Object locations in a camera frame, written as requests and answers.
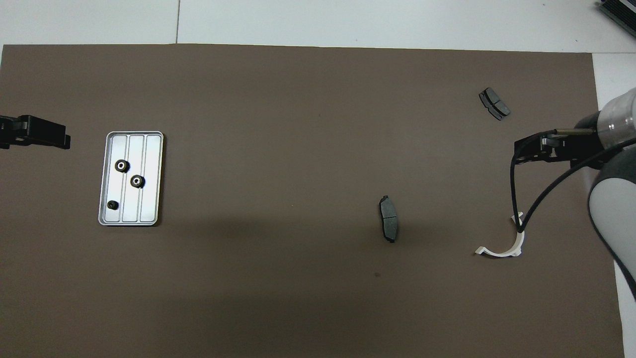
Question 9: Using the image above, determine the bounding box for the white curved plastic bracket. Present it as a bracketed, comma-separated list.
[475, 211, 526, 258]

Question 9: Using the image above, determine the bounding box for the silver metal tray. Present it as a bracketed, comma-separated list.
[98, 131, 164, 227]

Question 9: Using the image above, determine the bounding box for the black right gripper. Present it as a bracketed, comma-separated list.
[513, 128, 604, 167]

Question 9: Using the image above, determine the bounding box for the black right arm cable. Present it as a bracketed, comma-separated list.
[510, 130, 636, 234]

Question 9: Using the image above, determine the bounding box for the brown table mat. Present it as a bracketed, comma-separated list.
[0, 44, 626, 358]

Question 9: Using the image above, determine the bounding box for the grooved dark grey brake pad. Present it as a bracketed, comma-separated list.
[478, 87, 511, 121]

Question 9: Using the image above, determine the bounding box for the grey ribbed device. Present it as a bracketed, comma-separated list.
[599, 0, 636, 31]

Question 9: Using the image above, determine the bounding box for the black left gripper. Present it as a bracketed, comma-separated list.
[0, 115, 71, 150]

